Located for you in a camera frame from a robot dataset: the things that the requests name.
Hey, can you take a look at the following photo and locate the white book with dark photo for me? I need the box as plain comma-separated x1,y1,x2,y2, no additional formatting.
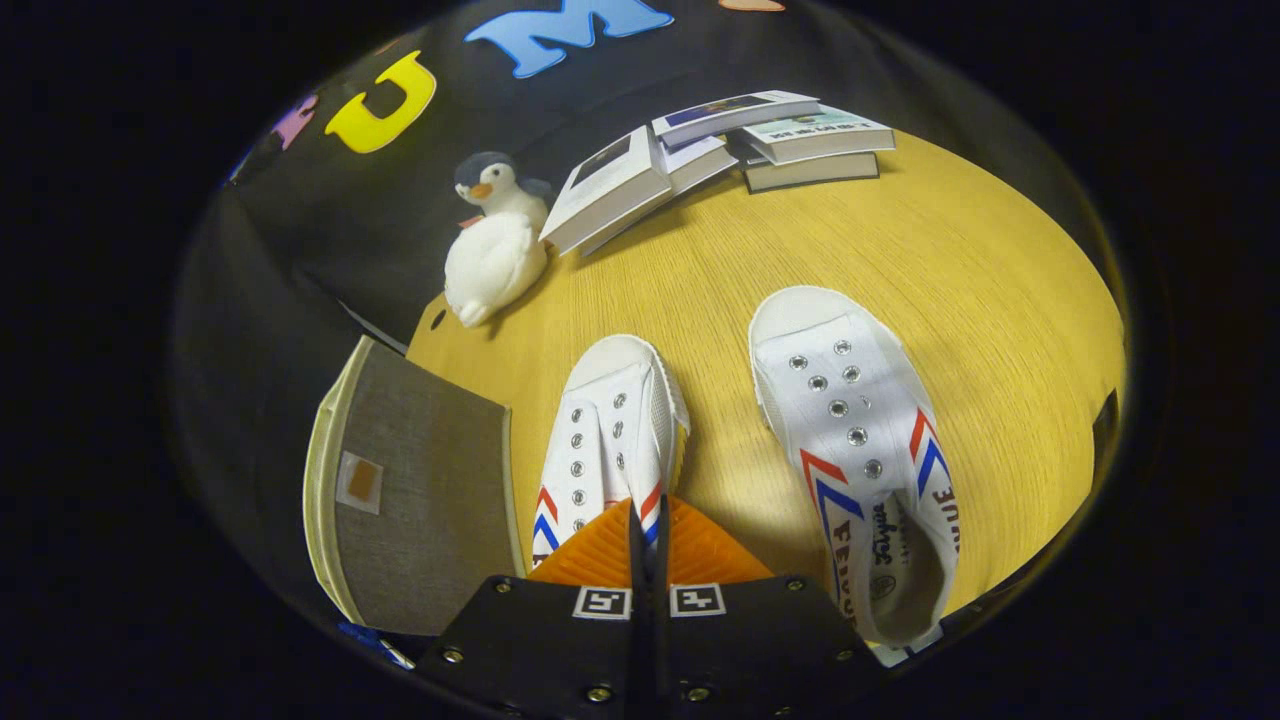
538,125,673,257

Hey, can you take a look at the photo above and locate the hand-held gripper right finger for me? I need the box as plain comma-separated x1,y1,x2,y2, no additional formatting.
652,497,887,719

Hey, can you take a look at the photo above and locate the white canvas shoe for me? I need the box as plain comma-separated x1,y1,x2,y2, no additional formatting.
748,286,961,651
530,334,691,571

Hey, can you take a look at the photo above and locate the plain white book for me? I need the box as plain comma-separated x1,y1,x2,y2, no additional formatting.
655,135,739,198

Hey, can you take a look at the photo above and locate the white plush toy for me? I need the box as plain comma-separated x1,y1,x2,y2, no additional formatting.
443,212,549,329

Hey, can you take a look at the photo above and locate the dark cover book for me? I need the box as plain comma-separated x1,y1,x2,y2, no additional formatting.
742,150,881,194

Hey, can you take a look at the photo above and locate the teal cover book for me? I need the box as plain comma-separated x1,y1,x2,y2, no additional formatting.
740,105,897,166

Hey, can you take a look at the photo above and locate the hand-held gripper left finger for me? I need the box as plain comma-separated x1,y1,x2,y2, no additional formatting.
415,498,649,719

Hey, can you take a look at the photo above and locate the grey fabric storage box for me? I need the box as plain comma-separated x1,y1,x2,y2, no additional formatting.
303,335,528,638

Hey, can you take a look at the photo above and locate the penguin plush toy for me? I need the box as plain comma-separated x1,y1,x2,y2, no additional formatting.
453,151,554,229

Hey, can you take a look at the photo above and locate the blue cover book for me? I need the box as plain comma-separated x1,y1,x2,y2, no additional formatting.
651,90,821,149

